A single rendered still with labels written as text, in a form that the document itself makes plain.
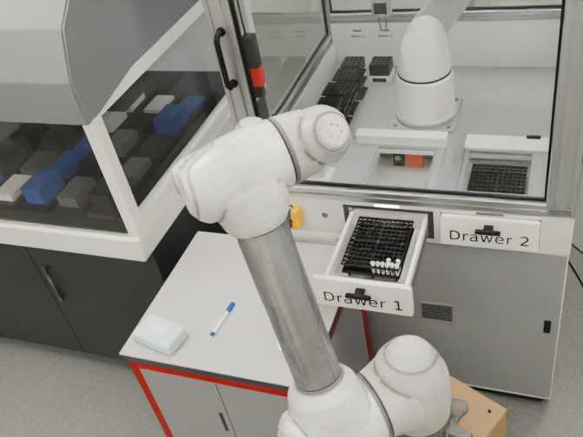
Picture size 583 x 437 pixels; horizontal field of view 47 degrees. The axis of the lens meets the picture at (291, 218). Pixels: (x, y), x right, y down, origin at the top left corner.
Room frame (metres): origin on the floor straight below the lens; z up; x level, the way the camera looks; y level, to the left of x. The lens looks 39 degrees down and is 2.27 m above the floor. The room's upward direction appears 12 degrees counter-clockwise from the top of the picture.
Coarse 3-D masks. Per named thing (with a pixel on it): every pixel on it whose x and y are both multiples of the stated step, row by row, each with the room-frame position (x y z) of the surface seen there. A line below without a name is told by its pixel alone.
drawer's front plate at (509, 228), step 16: (448, 224) 1.52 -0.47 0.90; (464, 224) 1.50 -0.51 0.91; (480, 224) 1.48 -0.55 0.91; (496, 224) 1.45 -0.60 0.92; (512, 224) 1.43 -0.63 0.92; (528, 224) 1.41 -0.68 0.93; (448, 240) 1.52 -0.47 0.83; (464, 240) 1.50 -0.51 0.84; (480, 240) 1.48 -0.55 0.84; (496, 240) 1.45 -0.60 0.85; (512, 240) 1.43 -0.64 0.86; (528, 240) 1.41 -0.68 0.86
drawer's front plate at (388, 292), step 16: (320, 288) 1.38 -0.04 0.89; (336, 288) 1.36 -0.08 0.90; (352, 288) 1.33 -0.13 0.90; (368, 288) 1.31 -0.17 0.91; (384, 288) 1.29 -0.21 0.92; (400, 288) 1.27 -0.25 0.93; (336, 304) 1.36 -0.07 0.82; (352, 304) 1.34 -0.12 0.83; (368, 304) 1.32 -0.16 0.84; (384, 304) 1.29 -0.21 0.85; (400, 304) 1.27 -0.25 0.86
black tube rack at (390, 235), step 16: (368, 224) 1.60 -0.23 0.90; (384, 224) 1.58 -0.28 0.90; (400, 224) 1.57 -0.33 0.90; (352, 240) 1.54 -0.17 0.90; (368, 240) 1.52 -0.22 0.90; (384, 240) 1.51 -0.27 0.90; (400, 240) 1.49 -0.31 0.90; (352, 256) 1.47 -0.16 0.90; (368, 256) 1.46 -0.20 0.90; (384, 256) 1.44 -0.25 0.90; (400, 256) 1.46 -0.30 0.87; (352, 272) 1.43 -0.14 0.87; (368, 272) 1.42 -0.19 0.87; (400, 272) 1.39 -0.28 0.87
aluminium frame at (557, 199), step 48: (576, 0) 1.40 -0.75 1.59; (240, 48) 1.81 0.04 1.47; (576, 48) 1.39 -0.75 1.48; (240, 96) 1.81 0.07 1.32; (576, 96) 1.39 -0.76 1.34; (576, 144) 1.39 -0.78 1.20; (336, 192) 1.69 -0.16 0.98; (384, 192) 1.62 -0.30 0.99; (432, 192) 1.57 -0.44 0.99; (576, 192) 1.38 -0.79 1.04
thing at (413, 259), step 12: (372, 216) 1.66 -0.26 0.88; (384, 216) 1.64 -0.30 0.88; (396, 216) 1.63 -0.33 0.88; (408, 216) 1.61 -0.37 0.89; (420, 216) 1.59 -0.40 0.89; (348, 228) 1.62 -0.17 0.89; (420, 228) 1.59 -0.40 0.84; (348, 240) 1.60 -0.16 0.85; (420, 240) 1.48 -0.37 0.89; (336, 252) 1.51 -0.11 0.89; (408, 252) 1.50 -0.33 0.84; (420, 252) 1.45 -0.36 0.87; (336, 264) 1.48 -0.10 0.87; (408, 264) 1.45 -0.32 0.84; (336, 276) 1.47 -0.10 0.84; (348, 276) 1.45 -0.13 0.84; (360, 276) 1.44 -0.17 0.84; (408, 276) 1.34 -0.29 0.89
